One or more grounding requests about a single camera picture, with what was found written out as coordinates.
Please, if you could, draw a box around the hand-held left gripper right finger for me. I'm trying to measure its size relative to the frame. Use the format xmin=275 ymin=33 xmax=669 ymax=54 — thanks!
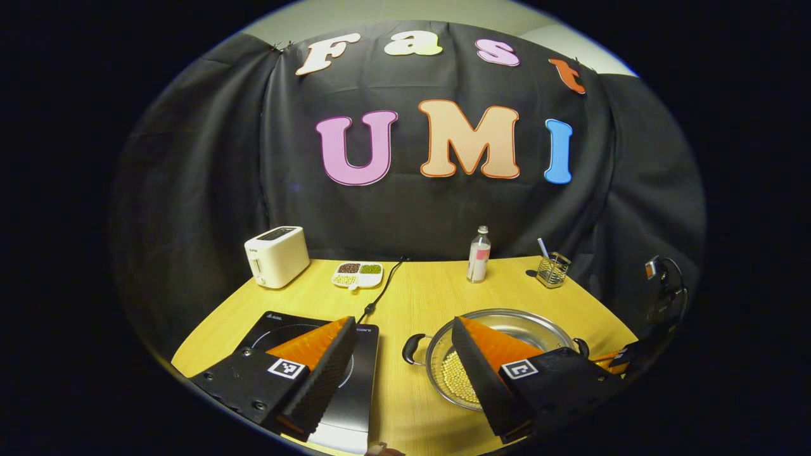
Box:
xmin=450 ymin=316 xmax=625 ymax=444

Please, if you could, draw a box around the white divided dish of grains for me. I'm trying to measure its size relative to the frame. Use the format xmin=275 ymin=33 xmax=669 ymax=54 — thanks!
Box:
xmin=331 ymin=261 xmax=385 ymax=291

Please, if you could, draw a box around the stainless steel pot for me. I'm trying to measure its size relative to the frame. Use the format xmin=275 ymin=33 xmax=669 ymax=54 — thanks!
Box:
xmin=402 ymin=308 xmax=591 ymax=412

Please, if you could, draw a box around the black power cable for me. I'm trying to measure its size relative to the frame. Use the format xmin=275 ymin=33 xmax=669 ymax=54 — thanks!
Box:
xmin=357 ymin=255 xmax=410 ymax=325

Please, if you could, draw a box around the clear bottle with pink label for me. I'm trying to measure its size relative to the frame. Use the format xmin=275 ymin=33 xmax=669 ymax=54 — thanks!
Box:
xmin=467 ymin=225 xmax=492 ymax=284

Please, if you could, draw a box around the metal wire holder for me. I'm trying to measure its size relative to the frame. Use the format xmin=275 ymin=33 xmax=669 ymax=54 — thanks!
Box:
xmin=536 ymin=252 xmax=572 ymax=289

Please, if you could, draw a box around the black induction cooktop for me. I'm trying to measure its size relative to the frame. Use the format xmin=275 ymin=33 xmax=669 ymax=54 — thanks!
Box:
xmin=231 ymin=310 xmax=380 ymax=455

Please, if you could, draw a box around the white toaster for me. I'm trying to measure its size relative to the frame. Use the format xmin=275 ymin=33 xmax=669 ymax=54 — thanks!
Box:
xmin=244 ymin=226 xmax=311 ymax=289

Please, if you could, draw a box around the pile of yellow soybeans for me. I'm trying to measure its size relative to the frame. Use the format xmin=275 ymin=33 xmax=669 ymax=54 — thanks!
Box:
xmin=442 ymin=350 xmax=481 ymax=405

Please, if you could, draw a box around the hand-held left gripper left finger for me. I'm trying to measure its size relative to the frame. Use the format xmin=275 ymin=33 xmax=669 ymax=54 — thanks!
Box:
xmin=190 ymin=316 xmax=359 ymax=443

